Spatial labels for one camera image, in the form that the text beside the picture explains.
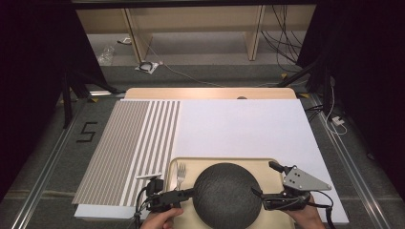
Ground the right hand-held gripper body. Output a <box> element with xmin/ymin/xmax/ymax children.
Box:
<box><xmin>262</xmin><ymin>164</ymin><xmax>332</xmax><ymax>211</ymax></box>

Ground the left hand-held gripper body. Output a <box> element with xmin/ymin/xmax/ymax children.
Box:
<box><xmin>136</xmin><ymin>173</ymin><xmax>180</xmax><ymax>214</ymax></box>

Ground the silver fork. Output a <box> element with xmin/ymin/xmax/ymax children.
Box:
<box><xmin>175</xmin><ymin>162</ymin><xmax>187</xmax><ymax>192</ymax></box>

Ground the beige plastic tray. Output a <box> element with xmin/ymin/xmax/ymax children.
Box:
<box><xmin>163</xmin><ymin>156</ymin><xmax>296</xmax><ymax>229</ymax></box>

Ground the round black plate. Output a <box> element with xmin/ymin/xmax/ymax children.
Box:
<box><xmin>192</xmin><ymin>162</ymin><xmax>264</xmax><ymax>229</ymax></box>

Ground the person's left hand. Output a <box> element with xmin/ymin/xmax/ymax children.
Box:
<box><xmin>139</xmin><ymin>206</ymin><xmax>184</xmax><ymax>229</ymax></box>

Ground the person's right hand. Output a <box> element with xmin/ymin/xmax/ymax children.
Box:
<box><xmin>284</xmin><ymin>194</ymin><xmax>326</xmax><ymax>225</ymax></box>

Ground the white table board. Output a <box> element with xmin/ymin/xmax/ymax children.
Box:
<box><xmin>74</xmin><ymin>97</ymin><xmax>350</xmax><ymax>224</ymax></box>

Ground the grey striped placemat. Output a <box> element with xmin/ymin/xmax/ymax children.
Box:
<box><xmin>71</xmin><ymin>99</ymin><xmax>181</xmax><ymax>208</ymax></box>

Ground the black metal stand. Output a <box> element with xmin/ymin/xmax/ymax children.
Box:
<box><xmin>61</xmin><ymin>69</ymin><xmax>126</xmax><ymax>129</ymax></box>
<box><xmin>276</xmin><ymin>55</ymin><xmax>334</xmax><ymax>116</ymax></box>

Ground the black curtain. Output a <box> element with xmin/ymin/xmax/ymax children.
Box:
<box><xmin>0</xmin><ymin>0</ymin><xmax>109</xmax><ymax>195</ymax></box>
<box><xmin>296</xmin><ymin>0</ymin><xmax>405</xmax><ymax>195</ymax></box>

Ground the clear plastic bag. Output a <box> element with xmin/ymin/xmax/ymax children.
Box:
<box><xmin>96</xmin><ymin>45</ymin><xmax>116</xmax><ymax>66</ymax></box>

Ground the light wooden desk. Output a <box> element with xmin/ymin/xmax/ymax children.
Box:
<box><xmin>75</xmin><ymin>4</ymin><xmax>317</xmax><ymax>63</ymax></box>

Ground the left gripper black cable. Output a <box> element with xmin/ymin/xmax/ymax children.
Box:
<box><xmin>133</xmin><ymin>186</ymin><xmax>152</xmax><ymax>229</ymax></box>

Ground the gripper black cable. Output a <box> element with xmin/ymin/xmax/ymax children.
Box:
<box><xmin>307</xmin><ymin>189</ymin><xmax>338</xmax><ymax>229</ymax></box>
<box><xmin>133</xmin><ymin>186</ymin><xmax>152</xmax><ymax>229</ymax></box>

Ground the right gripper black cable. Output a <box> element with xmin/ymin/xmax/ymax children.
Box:
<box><xmin>307</xmin><ymin>189</ymin><xmax>338</xmax><ymax>229</ymax></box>

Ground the aluminium floor rail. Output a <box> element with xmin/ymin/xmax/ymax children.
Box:
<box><xmin>309</xmin><ymin>93</ymin><xmax>394</xmax><ymax>229</ymax></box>
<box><xmin>10</xmin><ymin>94</ymin><xmax>88</xmax><ymax>229</ymax></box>

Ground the white plug cable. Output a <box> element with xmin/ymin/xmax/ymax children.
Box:
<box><xmin>324</xmin><ymin>85</ymin><xmax>349</xmax><ymax>136</ymax></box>

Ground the white floor cable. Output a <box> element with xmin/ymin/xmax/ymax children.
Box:
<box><xmin>142</xmin><ymin>37</ymin><xmax>281</xmax><ymax>89</ymax></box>

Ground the bundle of black cables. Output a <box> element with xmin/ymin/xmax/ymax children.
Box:
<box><xmin>260</xmin><ymin>4</ymin><xmax>309</xmax><ymax>73</ymax></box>

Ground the packet with black cable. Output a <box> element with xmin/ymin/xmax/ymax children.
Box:
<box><xmin>135</xmin><ymin>60</ymin><xmax>160</xmax><ymax>75</ymax></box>

